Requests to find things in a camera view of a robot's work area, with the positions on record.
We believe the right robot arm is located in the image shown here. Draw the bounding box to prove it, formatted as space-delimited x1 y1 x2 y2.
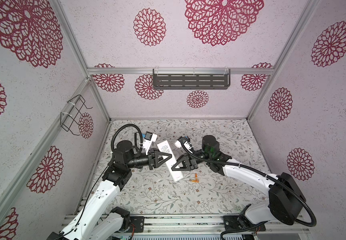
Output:
172 135 306 227

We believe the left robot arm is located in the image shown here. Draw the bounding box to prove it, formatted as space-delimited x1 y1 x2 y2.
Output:
48 141 174 240

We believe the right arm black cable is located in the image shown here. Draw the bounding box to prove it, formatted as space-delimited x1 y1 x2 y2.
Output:
179 137 317 228

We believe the grey wall shelf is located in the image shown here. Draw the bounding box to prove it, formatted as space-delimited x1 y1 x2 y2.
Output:
152 69 231 90

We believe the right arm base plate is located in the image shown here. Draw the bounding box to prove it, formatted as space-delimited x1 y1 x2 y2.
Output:
223 215 266 232

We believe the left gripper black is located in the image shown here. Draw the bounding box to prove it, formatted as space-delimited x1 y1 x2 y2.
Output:
126 148 172 170

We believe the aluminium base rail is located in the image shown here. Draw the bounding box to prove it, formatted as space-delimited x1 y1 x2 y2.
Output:
58 213 311 238

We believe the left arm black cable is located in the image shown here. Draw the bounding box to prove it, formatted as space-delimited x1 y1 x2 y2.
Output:
110 123 144 154

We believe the black wire wall rack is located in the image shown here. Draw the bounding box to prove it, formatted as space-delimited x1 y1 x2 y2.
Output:
59 94 92 136

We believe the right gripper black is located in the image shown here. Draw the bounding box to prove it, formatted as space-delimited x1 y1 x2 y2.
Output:
171 151 213 173

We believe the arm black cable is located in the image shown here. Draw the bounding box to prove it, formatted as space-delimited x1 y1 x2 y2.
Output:
110 123 144 154
179 137 317 228

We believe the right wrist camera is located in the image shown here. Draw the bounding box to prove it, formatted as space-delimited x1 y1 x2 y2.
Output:
174 137 194 153

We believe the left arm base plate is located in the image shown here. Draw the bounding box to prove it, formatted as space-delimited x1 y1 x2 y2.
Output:
125 216 145 234

